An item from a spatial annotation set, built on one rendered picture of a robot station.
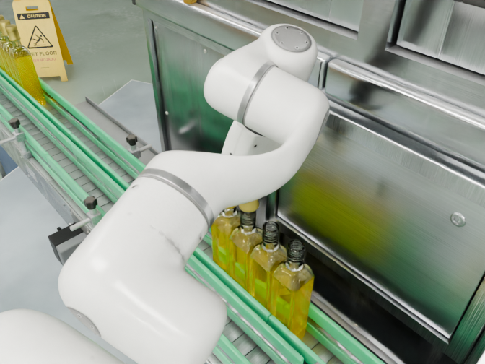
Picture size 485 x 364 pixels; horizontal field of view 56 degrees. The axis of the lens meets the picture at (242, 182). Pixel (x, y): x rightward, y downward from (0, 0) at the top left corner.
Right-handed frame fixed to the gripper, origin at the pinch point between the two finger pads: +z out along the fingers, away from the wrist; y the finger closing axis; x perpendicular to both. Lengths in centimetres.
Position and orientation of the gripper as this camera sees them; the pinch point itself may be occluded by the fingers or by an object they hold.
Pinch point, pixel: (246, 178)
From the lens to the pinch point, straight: 76.3
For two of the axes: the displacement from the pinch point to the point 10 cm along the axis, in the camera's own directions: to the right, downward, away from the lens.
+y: -7.5, 4.5, -4.9
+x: 6.4, 6.8, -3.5
